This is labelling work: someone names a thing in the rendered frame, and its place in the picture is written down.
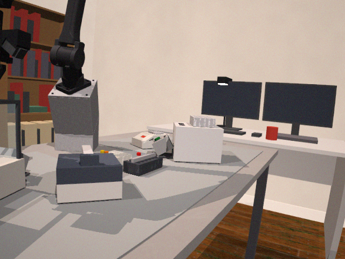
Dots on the grey flat mat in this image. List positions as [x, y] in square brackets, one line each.
[34, 226]

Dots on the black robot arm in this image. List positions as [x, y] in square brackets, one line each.
[17, 43]

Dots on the white tube rack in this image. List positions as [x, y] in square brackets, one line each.
[121, 156]

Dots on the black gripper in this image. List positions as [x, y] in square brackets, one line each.
[7, 60]

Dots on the cream block with round holes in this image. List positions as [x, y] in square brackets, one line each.
[144, 139]

